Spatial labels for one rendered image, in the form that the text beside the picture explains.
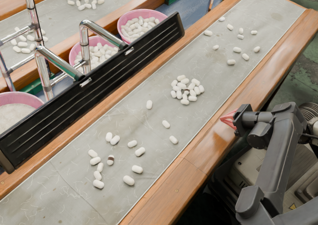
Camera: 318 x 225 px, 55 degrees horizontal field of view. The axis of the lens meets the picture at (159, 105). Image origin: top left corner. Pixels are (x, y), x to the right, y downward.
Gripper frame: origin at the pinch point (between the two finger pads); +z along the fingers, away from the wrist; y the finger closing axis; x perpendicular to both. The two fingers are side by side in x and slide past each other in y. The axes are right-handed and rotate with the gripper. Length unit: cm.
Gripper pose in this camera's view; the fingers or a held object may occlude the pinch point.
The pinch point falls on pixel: (222, 119)
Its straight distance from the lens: 108.2
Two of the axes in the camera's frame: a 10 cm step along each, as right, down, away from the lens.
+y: -6.1, 5.6, -5.6
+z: -6.8, 0.0, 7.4
